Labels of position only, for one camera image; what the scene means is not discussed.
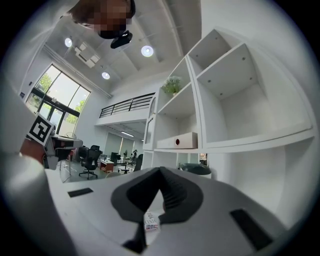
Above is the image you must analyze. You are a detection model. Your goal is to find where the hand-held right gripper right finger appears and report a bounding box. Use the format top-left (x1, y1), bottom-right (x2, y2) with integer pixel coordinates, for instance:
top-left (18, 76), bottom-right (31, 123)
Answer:
top-left (159, 166), bottom-right (204, 224)

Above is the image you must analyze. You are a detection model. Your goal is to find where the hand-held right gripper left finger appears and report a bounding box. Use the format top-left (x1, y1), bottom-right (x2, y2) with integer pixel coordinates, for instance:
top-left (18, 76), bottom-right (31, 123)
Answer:
top-left (110, 166), bottom-right (161, 223)

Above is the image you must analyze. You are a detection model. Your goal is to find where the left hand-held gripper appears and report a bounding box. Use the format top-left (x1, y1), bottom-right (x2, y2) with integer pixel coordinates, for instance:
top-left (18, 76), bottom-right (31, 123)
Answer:
top-left (25, 112), bottom-right (60, 171)

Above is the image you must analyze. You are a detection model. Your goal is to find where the person's left forearm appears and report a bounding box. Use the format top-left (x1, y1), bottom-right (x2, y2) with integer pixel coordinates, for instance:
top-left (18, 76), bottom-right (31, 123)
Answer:
top-left (19, 136), bottom-right (47, 167)

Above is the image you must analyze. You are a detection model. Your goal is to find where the dark round bowl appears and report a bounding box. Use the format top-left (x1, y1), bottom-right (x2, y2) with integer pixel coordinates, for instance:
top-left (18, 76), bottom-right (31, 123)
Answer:
top-left (178, 162), bottom-right (212, 180)

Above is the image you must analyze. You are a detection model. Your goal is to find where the white office desk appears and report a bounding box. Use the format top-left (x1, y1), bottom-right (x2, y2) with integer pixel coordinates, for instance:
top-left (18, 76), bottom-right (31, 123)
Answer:
top-left (51, 134), bottom-right (84, 171)

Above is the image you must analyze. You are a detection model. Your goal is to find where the orange low cabinet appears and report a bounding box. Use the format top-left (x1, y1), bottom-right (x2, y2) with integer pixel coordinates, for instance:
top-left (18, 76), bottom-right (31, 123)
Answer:
top-left (99, 158), bottom-right (115, 174)

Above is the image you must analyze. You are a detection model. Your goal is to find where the large framed window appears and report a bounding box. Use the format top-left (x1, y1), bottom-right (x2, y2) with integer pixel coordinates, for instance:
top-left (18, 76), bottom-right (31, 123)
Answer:
top-left (24, 63), bottom-right (91, 137)

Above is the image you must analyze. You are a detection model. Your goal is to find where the grey office chair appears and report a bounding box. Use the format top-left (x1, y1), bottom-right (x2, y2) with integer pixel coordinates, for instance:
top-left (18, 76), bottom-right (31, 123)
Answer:
top-left (133, 153), bottom-right (144, 173)

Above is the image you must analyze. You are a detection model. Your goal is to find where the black office chair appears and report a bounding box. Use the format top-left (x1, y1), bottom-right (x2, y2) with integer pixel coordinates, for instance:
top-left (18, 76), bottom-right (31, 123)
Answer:
top-left (78, 144), bottom-right (103, 181)

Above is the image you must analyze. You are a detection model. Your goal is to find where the beige box with red hole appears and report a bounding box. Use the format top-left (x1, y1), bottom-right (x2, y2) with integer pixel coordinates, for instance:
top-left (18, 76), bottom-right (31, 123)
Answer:
top-left (155, 131), bottom-right (199, 150)

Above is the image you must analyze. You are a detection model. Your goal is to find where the person's white garment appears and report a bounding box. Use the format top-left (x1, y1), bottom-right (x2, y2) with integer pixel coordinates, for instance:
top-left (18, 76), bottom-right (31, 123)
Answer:
top-left (0, 72), bottom-right (72, 256)

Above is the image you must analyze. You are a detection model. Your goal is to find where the white ceiling air conditioner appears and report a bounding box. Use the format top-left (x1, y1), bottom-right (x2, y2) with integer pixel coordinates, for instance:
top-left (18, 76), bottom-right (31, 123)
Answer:
top-left (74, 41), bottom-right (101, 69)

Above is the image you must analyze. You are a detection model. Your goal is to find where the black mezzanine railing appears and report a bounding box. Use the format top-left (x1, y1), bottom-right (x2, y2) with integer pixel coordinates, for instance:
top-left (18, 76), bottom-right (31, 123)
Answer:
top-left (99, 92), bottom-right (157, 120)

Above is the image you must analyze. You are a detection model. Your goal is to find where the white shelf unit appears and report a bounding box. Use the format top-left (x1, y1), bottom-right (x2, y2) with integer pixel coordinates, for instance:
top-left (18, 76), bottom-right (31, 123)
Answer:
top-left (141, 28), bottom-right (316, 180)

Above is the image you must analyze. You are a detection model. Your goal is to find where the potted white flower plant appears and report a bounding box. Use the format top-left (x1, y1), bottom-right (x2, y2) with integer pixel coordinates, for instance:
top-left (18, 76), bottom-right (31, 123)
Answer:
top-left (160, 75), bottom-right (184, 98)

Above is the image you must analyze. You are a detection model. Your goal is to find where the person's head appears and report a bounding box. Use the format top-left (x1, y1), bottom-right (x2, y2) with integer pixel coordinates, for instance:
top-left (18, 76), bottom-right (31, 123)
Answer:
top-left (66, 0), bottom-right (136, 40)

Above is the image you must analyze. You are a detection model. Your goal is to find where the black head camera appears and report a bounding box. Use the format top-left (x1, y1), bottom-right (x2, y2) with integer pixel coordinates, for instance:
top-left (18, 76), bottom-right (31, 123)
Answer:
top-left (110, 29), bottom-right (134, 50)

